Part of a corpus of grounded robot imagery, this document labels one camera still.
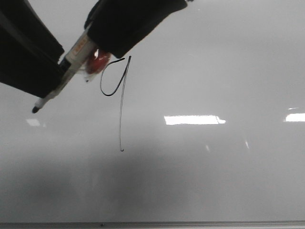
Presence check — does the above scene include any white whiteboard with aluminium frame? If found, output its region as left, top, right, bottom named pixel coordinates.
left=0, top=0, right=305, bottom=222

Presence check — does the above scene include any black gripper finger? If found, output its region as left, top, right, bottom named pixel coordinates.
left=0, top=0, right=64, bottom=98
left=84, top=0, right=187, bottom=58

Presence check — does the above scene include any red round marker attachment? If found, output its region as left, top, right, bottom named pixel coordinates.
left=84, top=48, right=112, bottom=83

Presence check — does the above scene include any white black whiteboard marker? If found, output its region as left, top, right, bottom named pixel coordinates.
left=32, top=24, right=97, bottom=114

